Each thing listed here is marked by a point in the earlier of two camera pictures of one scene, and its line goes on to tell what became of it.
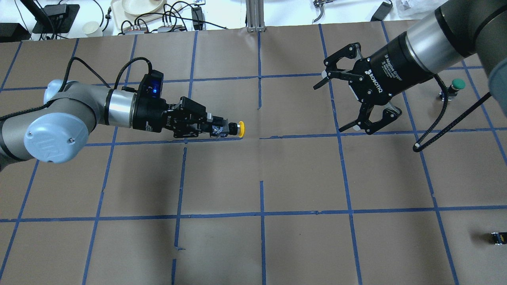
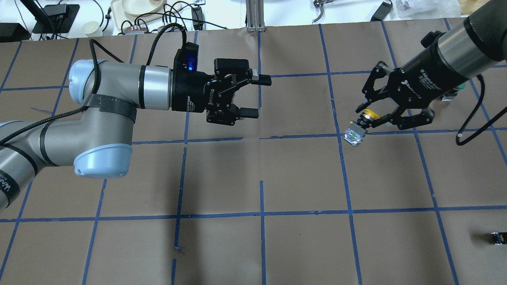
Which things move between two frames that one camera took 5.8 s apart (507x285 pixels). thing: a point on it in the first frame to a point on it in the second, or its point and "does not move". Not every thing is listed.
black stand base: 56,18 does not move
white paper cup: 92,29 does not move
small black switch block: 500,238 does not move
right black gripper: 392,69 to 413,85
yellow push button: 241,128 to 355,132
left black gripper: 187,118 to 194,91
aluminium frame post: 255,16 does not move
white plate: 142,7 does not move
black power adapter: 382,12 does not move
